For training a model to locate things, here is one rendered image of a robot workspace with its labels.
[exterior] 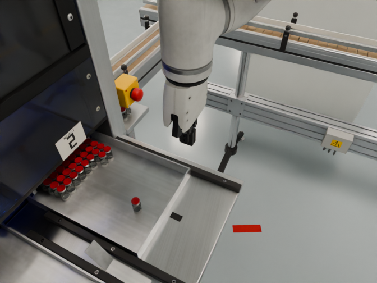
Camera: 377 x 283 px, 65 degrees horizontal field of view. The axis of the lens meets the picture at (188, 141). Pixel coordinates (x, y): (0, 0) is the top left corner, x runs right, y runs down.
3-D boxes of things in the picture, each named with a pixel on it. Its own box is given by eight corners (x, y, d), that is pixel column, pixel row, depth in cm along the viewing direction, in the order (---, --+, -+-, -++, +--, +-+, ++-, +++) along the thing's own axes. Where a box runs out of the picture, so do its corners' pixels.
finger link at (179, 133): (178, 94, 52) (188, 97, 57) (165, 136, 53) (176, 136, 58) (184, 96, 51) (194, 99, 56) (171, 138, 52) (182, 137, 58)
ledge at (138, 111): (93, 121, 100) (92, 117, 99) (116, 99, 108) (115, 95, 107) (128, 134, 96) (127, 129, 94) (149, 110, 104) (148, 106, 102)
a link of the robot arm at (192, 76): (177, 37, 52) (178, 53, 54) (151, 62, 47) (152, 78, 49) (221, 48, 50) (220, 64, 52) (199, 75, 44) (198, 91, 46)
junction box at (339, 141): (320, 146, 147) (326, 133, 141) (321, 139, 150) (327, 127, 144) (345, 154, 143) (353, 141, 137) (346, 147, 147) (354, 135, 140)
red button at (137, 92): (127, 101, 89) (125, 90, 86) (135, 94, 92) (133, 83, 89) (138, 105, 88) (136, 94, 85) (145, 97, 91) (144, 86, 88)
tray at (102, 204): (28, 201, 76) (22, 194, 74) (92, 136, 92) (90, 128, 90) (139, 260, 66) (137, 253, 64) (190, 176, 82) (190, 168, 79)
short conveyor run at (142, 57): (105, 131, 100) (94, 93, 88) (69, 117, 104) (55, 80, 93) (193, 40, 142) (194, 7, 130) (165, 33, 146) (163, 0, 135)
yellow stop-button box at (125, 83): (108, 102, 91) (103, 83, 86) (122, 90, 96) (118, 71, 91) (128, 109, 89) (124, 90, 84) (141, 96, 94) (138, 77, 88)
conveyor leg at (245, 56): (221, 154, 193) (234, 47, 137) (226, 145, 199) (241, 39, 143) (234, 159, 191) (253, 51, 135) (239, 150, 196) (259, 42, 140)
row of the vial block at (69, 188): (60, 199, 77) (54, 189, 73) (103, 152, 88) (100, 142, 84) (66, 202, 76) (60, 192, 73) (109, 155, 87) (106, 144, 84)
